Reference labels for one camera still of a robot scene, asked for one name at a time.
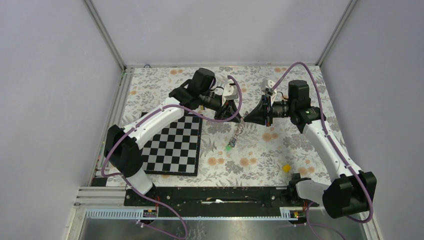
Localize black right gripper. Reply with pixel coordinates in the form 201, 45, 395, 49
243, 93, 295, 128

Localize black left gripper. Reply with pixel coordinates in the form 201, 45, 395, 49
199, 90, 242, 123

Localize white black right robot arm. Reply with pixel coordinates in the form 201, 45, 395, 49
244, 80, 377, 219

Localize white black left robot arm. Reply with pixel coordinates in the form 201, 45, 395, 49
103, 67, 243, 206

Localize floral patterned table mat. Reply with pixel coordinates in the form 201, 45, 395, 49
120, 65, 344, 187

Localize yellow cube block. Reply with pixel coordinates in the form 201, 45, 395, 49
281, 164, 292, 173

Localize black white chessboard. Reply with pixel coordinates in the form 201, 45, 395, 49
129, 113, 203, 177

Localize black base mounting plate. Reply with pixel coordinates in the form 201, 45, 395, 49
123, 186, 309, 217

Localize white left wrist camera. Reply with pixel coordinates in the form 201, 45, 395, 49
222, 79, 239, 102

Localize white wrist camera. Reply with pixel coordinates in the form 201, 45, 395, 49
260, 79, 277, 97
222, 79, 239, 102

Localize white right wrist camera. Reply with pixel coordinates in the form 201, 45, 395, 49
260, 79, 277, 97

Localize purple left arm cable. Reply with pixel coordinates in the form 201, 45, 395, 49
100, 74, 243, 240

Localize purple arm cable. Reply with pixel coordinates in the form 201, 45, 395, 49
100, 74, 243, 240
266, 61, 375, 240

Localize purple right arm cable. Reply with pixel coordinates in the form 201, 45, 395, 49
266, 61, 375, 240

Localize grey slotted cable duct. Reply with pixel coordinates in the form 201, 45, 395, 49
85, 207, 298, 221

